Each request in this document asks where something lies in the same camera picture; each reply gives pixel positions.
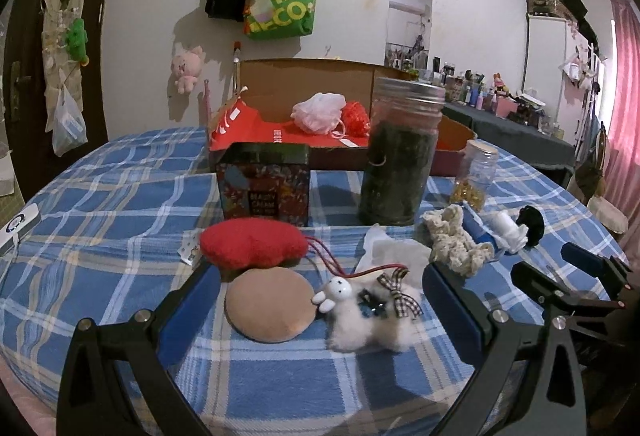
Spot white bunny charm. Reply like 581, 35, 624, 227
312, 277, 351, 314

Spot white roll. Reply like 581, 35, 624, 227
492, 211, 528, 253

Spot cream cushion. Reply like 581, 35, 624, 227
587, 195, 628, 232

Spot large glass jar dark contents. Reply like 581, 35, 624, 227
357, 77, 447, 227

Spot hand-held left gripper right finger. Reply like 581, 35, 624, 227
421, 261, 588, 436

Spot red mesh bath pouf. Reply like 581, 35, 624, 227
341, 101, 372, 137

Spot dark storage bag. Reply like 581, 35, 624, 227
525, 0, 588, 19

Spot group of cosmetic bottles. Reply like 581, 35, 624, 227
430, 58, 566, 139

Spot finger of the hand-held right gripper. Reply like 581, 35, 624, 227
510, 261, 623, 317
560, 242, 636, 289

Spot red heart plush with cord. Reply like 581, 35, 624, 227
200, 220, 411, 282

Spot tan round powder puff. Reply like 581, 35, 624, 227
225, 267, 317, 343

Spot dark covered side table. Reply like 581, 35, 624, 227
440, 101, 576, 187

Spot white wardrobe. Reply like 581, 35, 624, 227
522, 13, 608, 157

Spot blue and white sponge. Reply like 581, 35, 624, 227
461, 202, 508, 257

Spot small jar yellow contents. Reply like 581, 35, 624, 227
451, 139, 500, 212

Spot dark wooden door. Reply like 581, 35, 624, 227
0, 0, 126, 197

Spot colourful printed box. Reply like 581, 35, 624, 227
216, 143, 312, 229

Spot white electronic device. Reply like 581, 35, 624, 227
0, 203, 40, 257

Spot white mesh bath pouf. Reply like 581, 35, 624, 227
291, 92, 347, 135

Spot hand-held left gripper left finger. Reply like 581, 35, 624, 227
56, 261, 226, 436

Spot cream crochet scrunchie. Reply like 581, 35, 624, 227
420, 204, 496, 278

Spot clear plastic bag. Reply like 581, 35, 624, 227
51, 71, 88, 158

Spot wall mirror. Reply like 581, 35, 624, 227
384, 0, 434, 69

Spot cream hanging organiser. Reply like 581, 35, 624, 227
40, 0, 86, 117

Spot pink plush toy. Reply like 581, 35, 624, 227
171, 45, 206, 95

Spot white tissue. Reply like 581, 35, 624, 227
354, 223, 433, 287

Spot pink curtain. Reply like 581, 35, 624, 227
602, 0, 640, 197

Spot green plush toy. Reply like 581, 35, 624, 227
67, 17, 91, 66

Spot small paper tag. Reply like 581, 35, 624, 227
180, 231, 203, 266

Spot cardboard box with red lining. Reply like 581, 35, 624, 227
205, 58, 478, 177

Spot black fluffy hair tie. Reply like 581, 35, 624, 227
516, 205, 546, 248

